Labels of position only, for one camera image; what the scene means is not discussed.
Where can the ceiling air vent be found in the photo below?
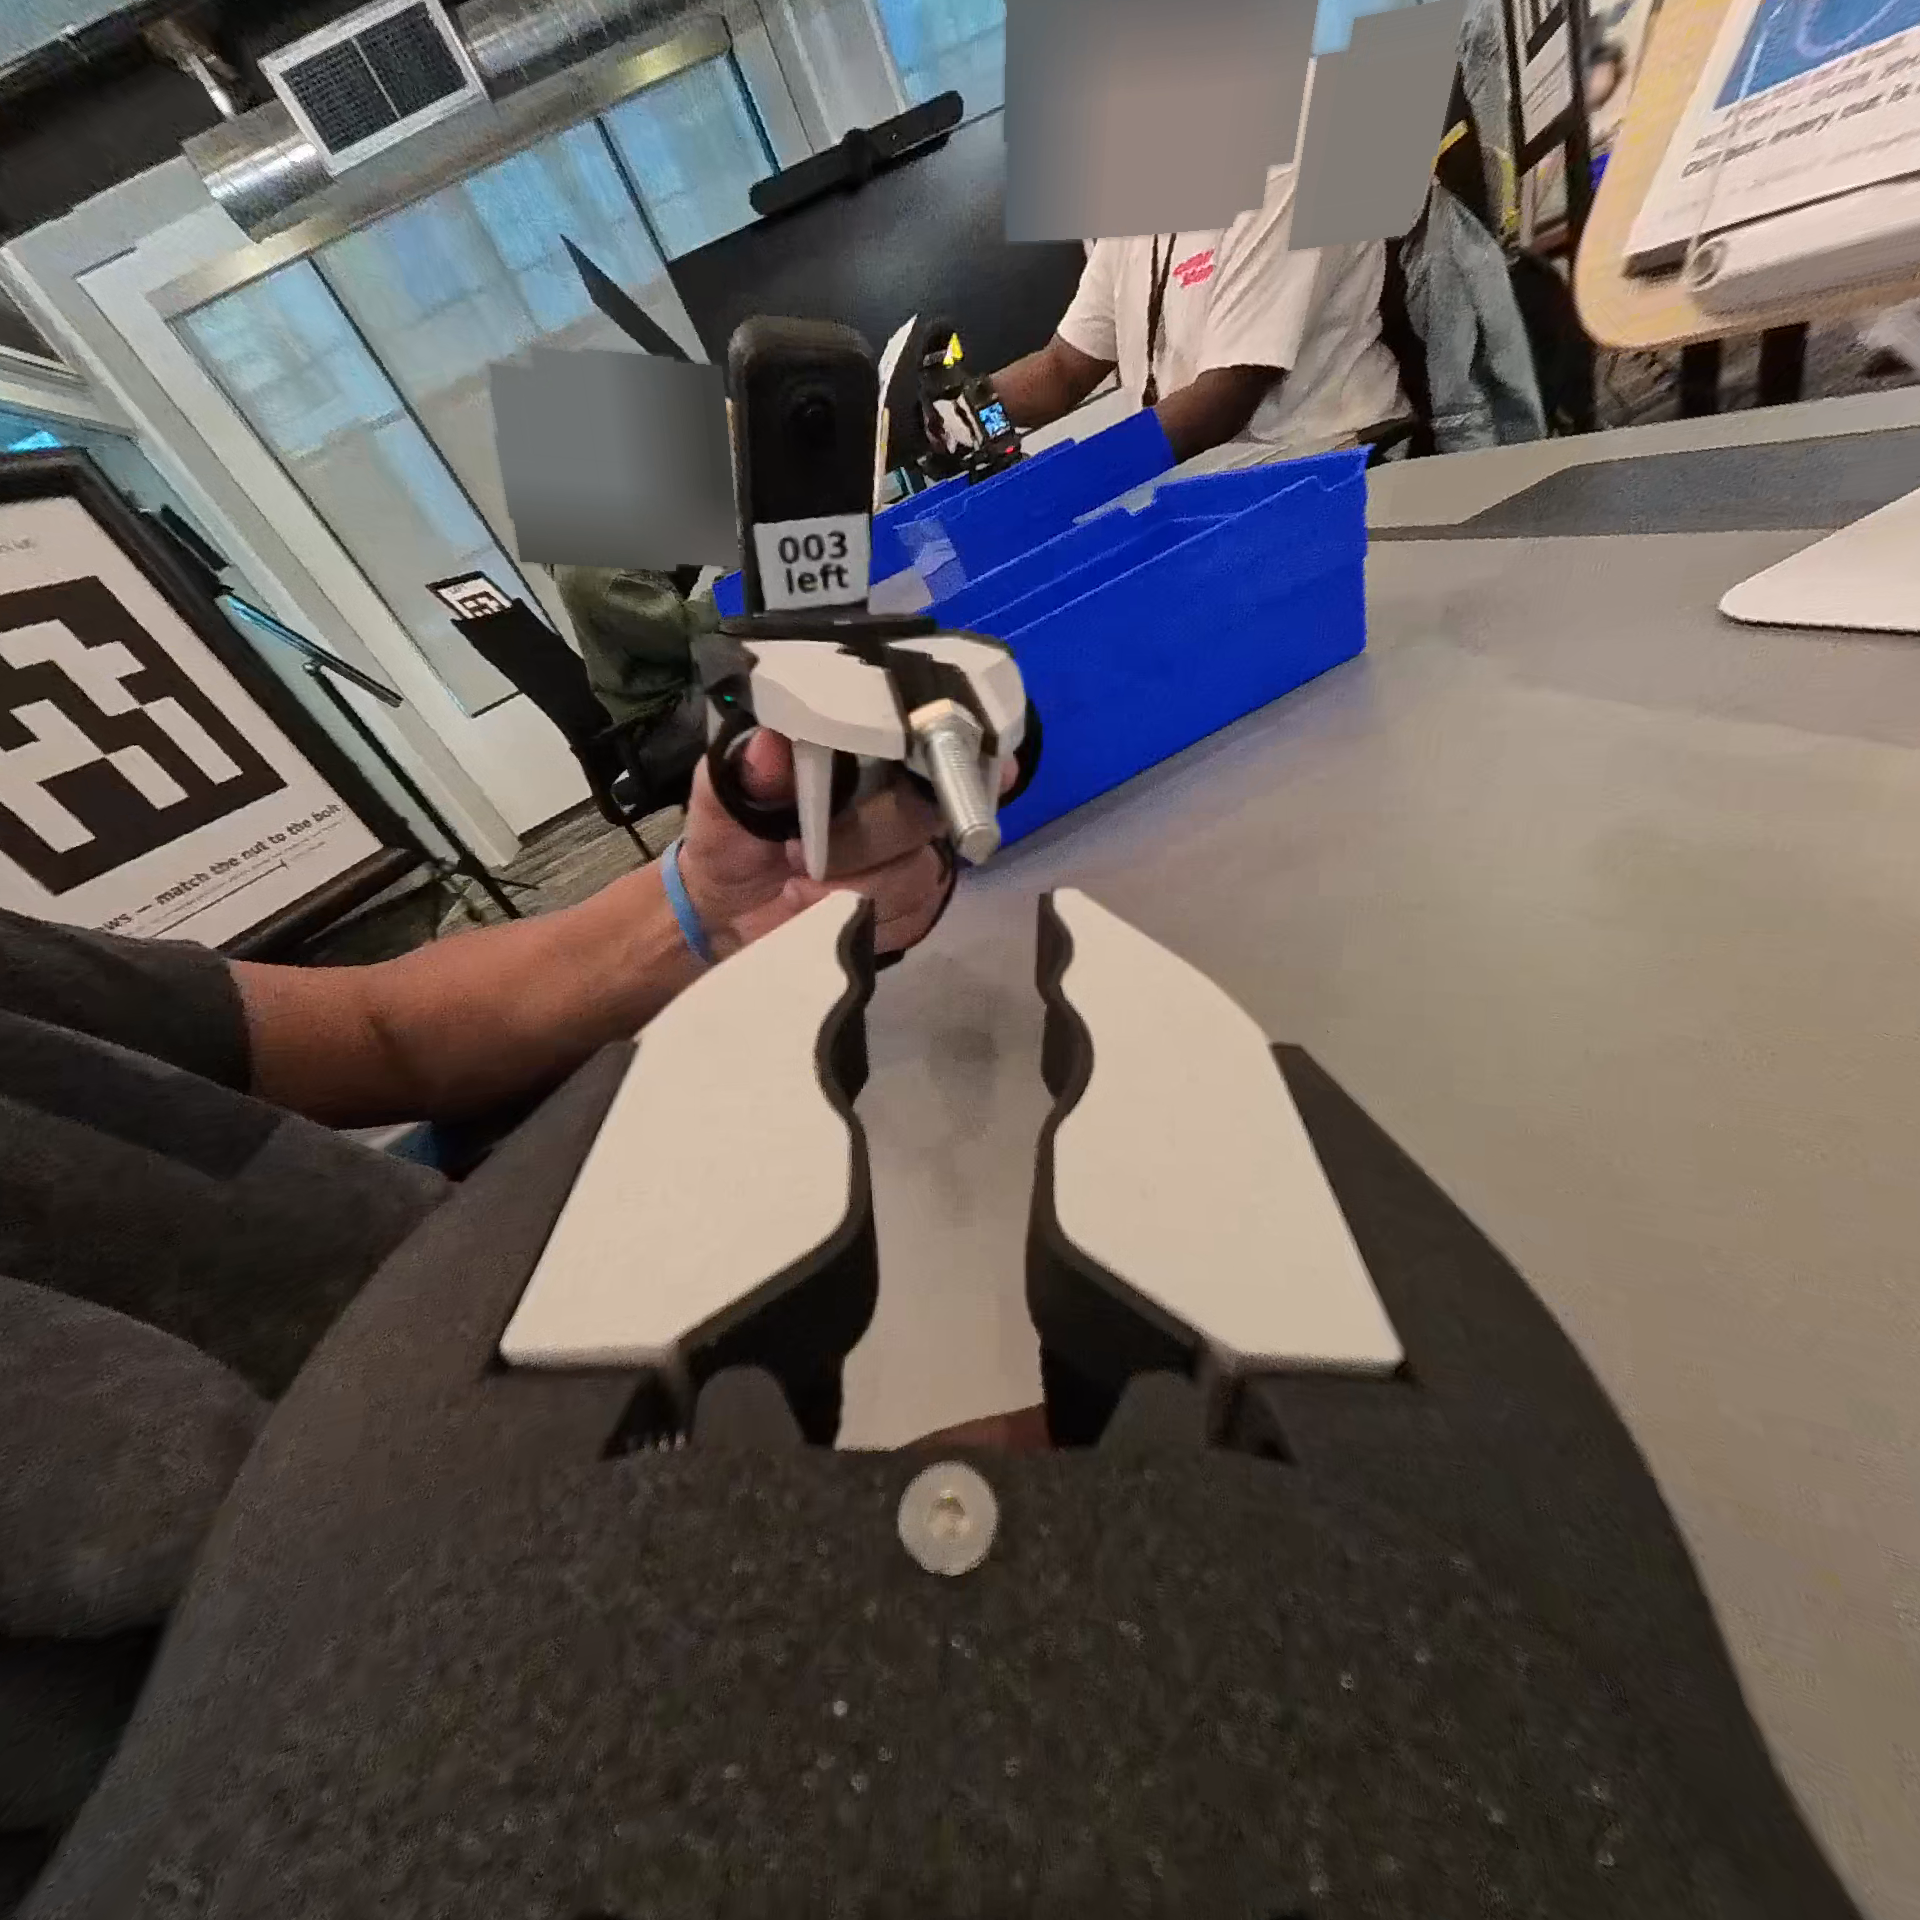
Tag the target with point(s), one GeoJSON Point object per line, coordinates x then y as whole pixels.
{"type": "Point", "coordinates": [376, 82]}

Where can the white document stand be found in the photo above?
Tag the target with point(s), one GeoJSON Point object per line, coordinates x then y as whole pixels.
{"type": "Point", "coordinates": [1829, 586]}

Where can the blue plastic bin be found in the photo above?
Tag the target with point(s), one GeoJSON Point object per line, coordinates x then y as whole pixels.
{"type": "Point", "coordinates": [1035, 494]}
{"type": "Point", "coordinates": [1201, 645]}

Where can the framed marker poster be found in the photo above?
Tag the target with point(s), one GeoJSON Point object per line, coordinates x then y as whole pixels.
{"type": "Point", "coordinates": [148, 721]}

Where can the grey desk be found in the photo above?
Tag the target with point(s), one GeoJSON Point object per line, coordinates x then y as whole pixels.
{"type": "Point", "coordinates": [1500, 901]}

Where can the short thick silver bolt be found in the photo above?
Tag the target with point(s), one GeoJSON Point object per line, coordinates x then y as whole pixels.
{"type": "Point", "coordinates": [955, 787]}

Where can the black-and-white marker sign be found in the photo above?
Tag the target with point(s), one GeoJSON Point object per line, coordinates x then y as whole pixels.
{"type": "Point", "coordinates": [1545, 59]}

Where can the denim jacket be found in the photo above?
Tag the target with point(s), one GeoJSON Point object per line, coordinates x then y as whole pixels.
{"type": "Point", "coordinates": [1477, 329]}

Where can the black video bar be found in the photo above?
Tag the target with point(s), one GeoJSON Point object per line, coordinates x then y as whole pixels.
{"type": "Point", "coordinates": [856, 158]}

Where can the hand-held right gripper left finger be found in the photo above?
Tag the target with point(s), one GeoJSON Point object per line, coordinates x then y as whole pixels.
{"type": "Point", "coordinates": [704, 1185]}

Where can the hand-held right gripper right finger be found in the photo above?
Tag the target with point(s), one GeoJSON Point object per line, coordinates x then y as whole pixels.
{"type": "Point", "coordinates": [1201, 1185]}

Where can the wooden stand board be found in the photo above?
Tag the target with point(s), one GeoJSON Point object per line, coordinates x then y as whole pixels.
{"type": "Point", "coordinates": [1612, 283]}

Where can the blue wristband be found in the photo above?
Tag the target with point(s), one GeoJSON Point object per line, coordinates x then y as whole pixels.
{"type": "Point", "coordinates": [685, 901]}

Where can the black office chair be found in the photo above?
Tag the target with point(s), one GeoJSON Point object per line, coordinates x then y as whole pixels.
{"type": "Point", "coordinates": [539, 675]}

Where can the small marker card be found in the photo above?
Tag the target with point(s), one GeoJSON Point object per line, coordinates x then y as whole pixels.
{"type": "Point", "coordinates": [473, 597]}

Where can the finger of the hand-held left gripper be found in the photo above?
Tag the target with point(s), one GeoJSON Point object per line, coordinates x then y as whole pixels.
{"type": "Point", "coordinates": [996, 691]}
{"type": "Point", "coordinates": [826, 697]}

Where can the person's left hand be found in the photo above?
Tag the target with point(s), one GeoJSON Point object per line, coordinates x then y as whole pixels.
{"type": "Point", "coordinates": [884, 856]}

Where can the printed instruction sheet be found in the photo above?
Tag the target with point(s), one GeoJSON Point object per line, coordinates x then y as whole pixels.
{"type": "Point", "coordinates": [1800, 134]}
{"type": "Point", "coordinates": [897, 376]}

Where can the person's left forearm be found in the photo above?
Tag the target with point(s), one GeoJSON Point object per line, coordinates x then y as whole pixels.
{"type": "Point", "coordinates": [450, 1020]}

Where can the black television screen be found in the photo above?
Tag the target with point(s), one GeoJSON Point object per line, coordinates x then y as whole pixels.
{"type": "Point", "coordinates": [839, 254]}

